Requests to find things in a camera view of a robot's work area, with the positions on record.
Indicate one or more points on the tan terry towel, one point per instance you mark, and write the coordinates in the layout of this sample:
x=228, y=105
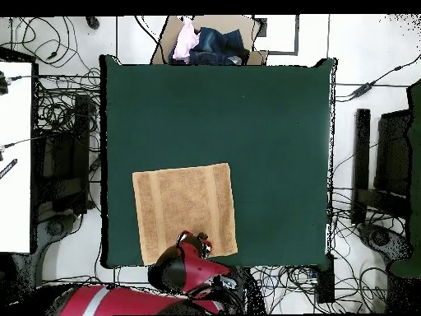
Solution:
x=174, y=204

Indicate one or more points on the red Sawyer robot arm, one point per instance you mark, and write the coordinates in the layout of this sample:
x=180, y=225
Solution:
x=194, y=270

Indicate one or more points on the black flat strip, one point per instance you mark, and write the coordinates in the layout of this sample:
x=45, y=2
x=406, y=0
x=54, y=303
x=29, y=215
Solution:
x=8, y=168

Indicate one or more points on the black flat case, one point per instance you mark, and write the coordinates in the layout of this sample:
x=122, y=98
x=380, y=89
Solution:
x=393, y=154

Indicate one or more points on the dark green table cloth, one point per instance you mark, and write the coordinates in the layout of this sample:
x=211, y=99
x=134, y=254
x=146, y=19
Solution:
x=263, y=131

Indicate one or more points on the dark round floor stand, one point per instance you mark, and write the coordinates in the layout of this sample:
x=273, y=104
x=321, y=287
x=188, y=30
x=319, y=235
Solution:
x=381, y=238
x=56, y=227

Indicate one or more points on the black power strip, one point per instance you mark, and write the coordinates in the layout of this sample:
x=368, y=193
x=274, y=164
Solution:
x=325, y=283

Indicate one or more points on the black equipment stand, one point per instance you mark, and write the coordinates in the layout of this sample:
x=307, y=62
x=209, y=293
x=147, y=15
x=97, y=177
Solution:
x=65, y=164

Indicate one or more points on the black upright bar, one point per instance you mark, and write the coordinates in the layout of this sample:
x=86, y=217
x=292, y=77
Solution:
x=361, y=158

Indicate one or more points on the white desk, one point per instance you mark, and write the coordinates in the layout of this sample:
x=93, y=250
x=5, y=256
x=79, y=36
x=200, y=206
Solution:
x=14, y=158

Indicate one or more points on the blue denim jeans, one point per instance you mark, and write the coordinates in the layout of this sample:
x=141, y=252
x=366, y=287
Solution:
x=217, y=46

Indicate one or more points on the pale pink garment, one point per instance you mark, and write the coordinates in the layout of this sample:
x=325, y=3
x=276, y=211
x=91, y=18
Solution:
x=184, y=42

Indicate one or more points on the brown cardboard box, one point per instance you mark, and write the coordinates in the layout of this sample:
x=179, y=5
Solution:
x=167, y=39

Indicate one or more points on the green hanging cloth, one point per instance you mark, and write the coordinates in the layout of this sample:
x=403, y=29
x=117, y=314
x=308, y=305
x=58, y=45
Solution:
x=415, y=164

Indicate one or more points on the black oval device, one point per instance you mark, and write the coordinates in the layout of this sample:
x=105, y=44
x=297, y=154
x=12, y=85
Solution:
x=93, y=22

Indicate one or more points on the small black desk device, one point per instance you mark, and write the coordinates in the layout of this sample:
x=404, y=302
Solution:
x=3, y=85

